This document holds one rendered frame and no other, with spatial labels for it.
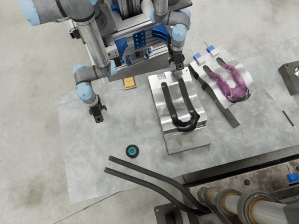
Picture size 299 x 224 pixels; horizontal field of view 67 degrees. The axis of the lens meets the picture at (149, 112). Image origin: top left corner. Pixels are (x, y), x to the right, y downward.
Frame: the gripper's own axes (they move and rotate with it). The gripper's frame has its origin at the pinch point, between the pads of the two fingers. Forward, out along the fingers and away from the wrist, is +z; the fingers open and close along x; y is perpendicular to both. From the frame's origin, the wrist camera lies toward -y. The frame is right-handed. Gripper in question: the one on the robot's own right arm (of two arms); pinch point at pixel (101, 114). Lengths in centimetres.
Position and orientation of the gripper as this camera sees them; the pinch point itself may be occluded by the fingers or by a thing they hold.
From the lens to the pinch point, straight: 144.5
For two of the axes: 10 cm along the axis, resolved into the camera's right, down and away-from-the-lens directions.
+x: -9.5, 3.2, -0.6
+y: -3.2, -9.0, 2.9
